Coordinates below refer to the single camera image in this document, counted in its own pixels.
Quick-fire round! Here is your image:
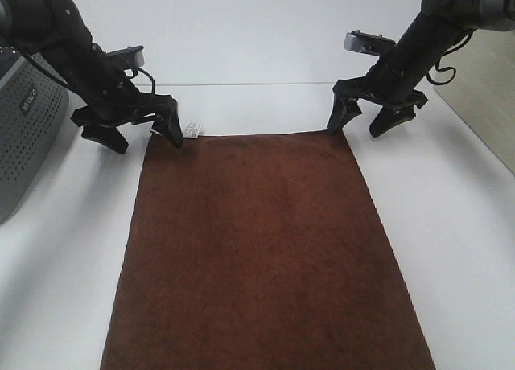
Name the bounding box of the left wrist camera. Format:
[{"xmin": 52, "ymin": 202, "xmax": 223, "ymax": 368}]
[{"xmin": 105, "ymin": 45, "xmax": 145, "ymax": 70}]

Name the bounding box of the grey perforated plastic basket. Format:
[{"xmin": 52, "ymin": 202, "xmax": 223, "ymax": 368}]
[{"xmin": 1, "ymin": 46, "xmax": 69, "ymax": 221}]

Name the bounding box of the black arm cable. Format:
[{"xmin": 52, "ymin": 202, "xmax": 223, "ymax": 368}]
[
  {"xmin": 15, "ymin": 43, "xmax": 156, "ymax": 96},
  {"xmin": 426, "ymin": 23, "xmax": 476, "ymax": 87}
]

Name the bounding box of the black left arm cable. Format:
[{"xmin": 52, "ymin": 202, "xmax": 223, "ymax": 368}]
[{"xmin": 15, "ymin": 43, "xmax": 156, "ymax": 96}]

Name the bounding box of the brown towel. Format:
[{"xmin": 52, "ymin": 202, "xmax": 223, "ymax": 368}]
[{"xmin": 101, "ymin": 132, "xmax": 434, "ymax": 369}]

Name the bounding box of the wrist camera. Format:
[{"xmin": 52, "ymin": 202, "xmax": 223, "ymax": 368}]
[
  {"xmin": 105, "ymin": 45, "xmax": 145, "ymax": 70},
  {"xmin": 344, "ymin": 30, "xmax": 396, "ymax": 56}
]

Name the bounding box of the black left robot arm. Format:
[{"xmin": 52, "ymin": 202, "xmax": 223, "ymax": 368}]
[{"xmin": 1, "ymin": 0, "xmax": 183, "ymax": 154}]

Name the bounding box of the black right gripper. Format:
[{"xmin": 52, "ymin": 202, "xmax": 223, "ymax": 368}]
[{"xmin": 327, "ymin": 55, "xmax": 427, "ymax": 138}]

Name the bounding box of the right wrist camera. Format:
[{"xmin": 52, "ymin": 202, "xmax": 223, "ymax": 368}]
[{"xmin": 344, "ymin": 30, "xmax": 396, "ymax": 56}]

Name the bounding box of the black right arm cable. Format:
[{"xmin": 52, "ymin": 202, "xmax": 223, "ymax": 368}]
[{"xmin": 426, "ymin": 23, "xmax": 476, "ymax": 87}]

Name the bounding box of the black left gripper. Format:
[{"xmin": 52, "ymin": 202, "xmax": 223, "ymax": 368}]
[{"xmin": 72, "ymin": 60, "xmax": 184, "ymax": 154}]

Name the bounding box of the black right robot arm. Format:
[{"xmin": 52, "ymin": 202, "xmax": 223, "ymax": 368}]
[{"xmin": 327, "ymin": 0, "xmax": 514, "ymax": 138}]

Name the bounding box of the beige storage box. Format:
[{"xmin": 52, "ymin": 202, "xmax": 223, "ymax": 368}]
[{"xmin": 435, "ymin": 31, "xmax": 514, "ymax": 171}]

